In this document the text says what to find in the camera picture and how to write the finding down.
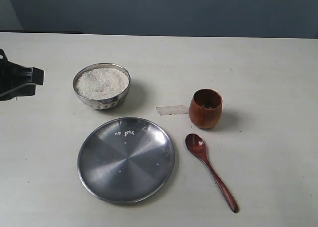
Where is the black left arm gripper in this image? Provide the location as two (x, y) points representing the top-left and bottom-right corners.
(0, 49), (44, 101)

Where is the dark red wooden spoon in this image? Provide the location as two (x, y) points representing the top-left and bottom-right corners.
(185, 133), (239, 213)

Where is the steel bowl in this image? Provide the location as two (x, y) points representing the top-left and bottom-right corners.
(73, 63), (131, 110)

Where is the brown wooden cup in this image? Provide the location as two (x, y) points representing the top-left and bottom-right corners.
(188, 89), (223, 129)

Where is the round steel plate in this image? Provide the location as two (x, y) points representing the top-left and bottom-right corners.
(77, 117), (175, 205)

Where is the clear tape strip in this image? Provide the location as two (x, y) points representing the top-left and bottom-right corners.
(156, 105), (188, 116)

